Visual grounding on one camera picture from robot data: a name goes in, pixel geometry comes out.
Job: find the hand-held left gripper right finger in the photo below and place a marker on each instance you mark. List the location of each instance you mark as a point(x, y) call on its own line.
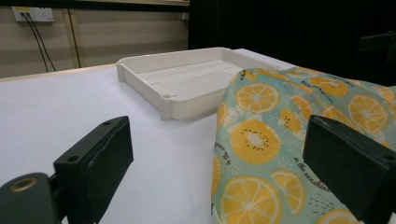
point(348, 165)

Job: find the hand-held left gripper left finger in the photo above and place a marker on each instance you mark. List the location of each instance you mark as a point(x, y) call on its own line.
point(96, 161)

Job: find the fruit print cloth bag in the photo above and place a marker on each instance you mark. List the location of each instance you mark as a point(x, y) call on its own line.
point(258, 140)

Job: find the white plastic tray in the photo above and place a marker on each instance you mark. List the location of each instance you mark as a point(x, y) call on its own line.
point(186, 84)

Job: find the black stand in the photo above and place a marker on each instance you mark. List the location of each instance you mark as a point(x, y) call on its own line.
point(378, 42)

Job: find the dark curtain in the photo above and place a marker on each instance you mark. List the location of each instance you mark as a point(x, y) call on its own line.
point(280, 31)

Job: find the white wall socket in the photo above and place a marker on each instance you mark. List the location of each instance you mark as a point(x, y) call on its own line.
point(40, 14)

